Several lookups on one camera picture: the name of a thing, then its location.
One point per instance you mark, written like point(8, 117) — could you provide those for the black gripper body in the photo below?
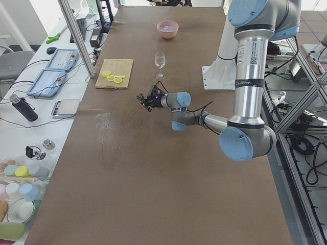
point(156, 102)

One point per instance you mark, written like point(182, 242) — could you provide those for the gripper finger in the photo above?
point(144, 99)
point(148, 105)

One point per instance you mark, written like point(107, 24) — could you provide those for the steel cocktail jigger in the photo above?
point(137, 97)

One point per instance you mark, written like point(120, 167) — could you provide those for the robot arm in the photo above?
point(243, 136)

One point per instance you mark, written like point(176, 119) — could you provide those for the clear wine glass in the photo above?
point(160, 61)

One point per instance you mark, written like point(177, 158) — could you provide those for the clear ice cubes pile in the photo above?
point(167, 28)

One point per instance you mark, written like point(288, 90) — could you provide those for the middle lemon slice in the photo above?
point(111, 78)

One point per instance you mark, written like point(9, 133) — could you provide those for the wooden cutting board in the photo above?
point(117, 67)

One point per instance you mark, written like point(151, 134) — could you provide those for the pink bowl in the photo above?
point(168, 35)

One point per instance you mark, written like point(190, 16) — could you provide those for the brown table mat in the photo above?
point(125, 177)

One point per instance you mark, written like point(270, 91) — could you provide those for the black power adapter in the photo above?
point(96, 38)

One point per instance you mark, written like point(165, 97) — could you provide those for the white kitchen scale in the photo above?
point(65, 108)

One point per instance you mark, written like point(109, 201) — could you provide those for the far blue teach pendant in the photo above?
point(63, 59)

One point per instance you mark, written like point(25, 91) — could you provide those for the blue teach pendant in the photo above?
point(63, 59)
point(48, 83)

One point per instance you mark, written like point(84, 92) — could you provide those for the near blue teach pendant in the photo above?
point(48, 83)

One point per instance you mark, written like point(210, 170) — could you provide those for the black keyboard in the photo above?
point(81, 23)

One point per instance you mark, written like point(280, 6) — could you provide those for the black computer mouse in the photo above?
point(51, 50)

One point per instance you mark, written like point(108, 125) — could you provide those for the green scissors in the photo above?
point(53, 38)

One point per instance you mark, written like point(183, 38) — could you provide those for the black insulated bottle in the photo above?
point(20, 104)

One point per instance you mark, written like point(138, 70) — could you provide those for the grey blue cup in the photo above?
point(38, 171)

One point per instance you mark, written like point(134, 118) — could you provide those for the grey office chair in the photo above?
point(13, 63)

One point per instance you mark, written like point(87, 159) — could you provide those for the yellow cup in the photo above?
point(22, 172)

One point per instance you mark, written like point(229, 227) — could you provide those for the light blue cup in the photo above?
point(29, 192)

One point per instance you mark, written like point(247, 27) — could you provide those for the mint green cup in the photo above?
point(10, 170)

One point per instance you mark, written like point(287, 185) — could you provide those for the white cup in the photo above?
point(12, 190)

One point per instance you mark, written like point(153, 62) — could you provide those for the white plate green rim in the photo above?
point(21, 211)

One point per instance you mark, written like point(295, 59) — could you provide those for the green bowl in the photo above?
point(12, 231)

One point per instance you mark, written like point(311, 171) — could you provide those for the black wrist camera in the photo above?
point(155, 92)

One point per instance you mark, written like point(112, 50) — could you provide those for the lemon slice near handle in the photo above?
point(117, 80)

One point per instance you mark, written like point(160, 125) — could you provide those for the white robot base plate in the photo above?
point(221, 74)

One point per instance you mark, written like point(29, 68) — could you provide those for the black small strap device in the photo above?
point(32, 151)

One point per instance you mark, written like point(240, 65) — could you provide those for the aluminium frame post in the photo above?
point(73, 27)

